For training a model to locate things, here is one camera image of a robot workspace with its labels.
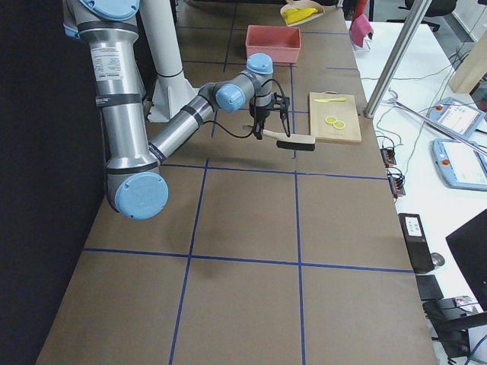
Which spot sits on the near orange black connector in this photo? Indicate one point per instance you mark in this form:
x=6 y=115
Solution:
x=396 y=180

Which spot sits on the pink cloth on stand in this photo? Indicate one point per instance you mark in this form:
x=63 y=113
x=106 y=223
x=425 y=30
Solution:
x=361 y=33

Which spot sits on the black box white label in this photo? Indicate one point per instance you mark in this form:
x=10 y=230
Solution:
x=416 y=243

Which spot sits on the beige plastic dustpan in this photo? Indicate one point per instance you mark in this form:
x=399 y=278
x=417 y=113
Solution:
x=303 y=4

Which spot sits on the toy lemon slice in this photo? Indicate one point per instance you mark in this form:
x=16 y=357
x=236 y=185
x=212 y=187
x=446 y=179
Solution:
x=338 y=124
x=330 y=120

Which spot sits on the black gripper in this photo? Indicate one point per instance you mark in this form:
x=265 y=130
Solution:
x=260 y=113

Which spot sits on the yellow toy corn cob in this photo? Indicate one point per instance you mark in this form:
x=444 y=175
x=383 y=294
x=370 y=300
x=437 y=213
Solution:
x=291 y=18

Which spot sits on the far orange black connector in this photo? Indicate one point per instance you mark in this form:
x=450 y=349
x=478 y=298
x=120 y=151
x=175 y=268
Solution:
x=387 y=151

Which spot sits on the beige brush black bristles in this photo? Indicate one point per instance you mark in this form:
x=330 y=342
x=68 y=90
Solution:
x=294 y=142

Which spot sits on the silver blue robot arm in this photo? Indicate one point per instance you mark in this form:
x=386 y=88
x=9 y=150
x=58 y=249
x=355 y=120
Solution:
x=134 y=185

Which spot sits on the yellow green toy knife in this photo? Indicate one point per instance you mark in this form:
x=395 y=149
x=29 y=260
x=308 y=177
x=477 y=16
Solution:
x=331 y=100

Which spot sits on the wooden cutting board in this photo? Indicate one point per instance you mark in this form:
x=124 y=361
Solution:
x=346 y=112

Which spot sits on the white pedestal column base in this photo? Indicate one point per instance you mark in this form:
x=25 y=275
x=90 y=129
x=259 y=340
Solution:
x=172 y=90

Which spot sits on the near teach pendant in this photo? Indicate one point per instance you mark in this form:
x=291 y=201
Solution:
x=459 y=166

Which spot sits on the teach pendant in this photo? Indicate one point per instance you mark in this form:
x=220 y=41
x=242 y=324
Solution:
x=459 y=166
x=460 y=118

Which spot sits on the orange black connector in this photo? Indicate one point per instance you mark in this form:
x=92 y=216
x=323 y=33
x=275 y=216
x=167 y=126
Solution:
x=387 y=151
x=396 y=180

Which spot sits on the pink plastic bin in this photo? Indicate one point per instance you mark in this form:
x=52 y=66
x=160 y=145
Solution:
x=282 y=44

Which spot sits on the black monitor corner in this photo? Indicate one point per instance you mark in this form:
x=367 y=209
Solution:
x=467 y=245

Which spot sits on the far teach pendant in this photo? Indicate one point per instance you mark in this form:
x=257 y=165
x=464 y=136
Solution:
x=460 y=118

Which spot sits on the silver aluminium frame post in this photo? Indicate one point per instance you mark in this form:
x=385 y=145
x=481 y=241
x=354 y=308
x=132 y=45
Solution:
x=410 y=26

